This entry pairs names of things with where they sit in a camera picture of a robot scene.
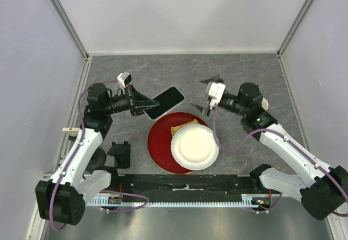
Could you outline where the right aluminium frame post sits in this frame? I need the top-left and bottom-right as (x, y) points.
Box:
(277, 0), (315, 59)

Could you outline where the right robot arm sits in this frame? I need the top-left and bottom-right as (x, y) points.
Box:
(197, 75), (347, 220)

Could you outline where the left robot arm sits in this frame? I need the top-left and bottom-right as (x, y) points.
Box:
(35, 83), (159, 231)

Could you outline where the yellow sponge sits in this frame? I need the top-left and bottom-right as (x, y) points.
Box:
(171, 119), (199, 137)

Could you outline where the white paper plate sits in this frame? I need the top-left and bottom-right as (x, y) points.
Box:
(171, 124), (220, 171)

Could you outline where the left aluminium frame post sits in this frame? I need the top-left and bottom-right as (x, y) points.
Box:
(50, 0), (89, 60)

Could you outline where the aluminium frame post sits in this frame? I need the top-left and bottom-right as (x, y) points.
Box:
(50, 0), (89, 60)
(277, 0), (315, 59)

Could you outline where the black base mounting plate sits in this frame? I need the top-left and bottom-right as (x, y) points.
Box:
(109, 174), (269, 202)

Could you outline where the red round plate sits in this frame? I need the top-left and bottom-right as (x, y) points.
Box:
(147, 112), (207, 174)

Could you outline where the grey slotted cable duct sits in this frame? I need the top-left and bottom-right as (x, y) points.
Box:
(87, 193), (270, 209)

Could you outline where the pink case smartphone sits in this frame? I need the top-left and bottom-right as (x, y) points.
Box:
(62, 127), (81, 137)

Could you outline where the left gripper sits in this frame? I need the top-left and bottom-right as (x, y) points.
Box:
(103, 84), (159, 116)

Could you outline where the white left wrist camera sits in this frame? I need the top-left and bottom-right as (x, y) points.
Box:
(117, 71), (132, 88)

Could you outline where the blue white paper cup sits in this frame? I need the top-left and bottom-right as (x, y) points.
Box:
(261, 98), (269, 110)

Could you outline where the black folding phone stand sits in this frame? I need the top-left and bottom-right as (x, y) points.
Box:
(107, 141), (131, 169)

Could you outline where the black smartphone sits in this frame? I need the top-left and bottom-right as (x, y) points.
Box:
(145, 86), (185, 120)

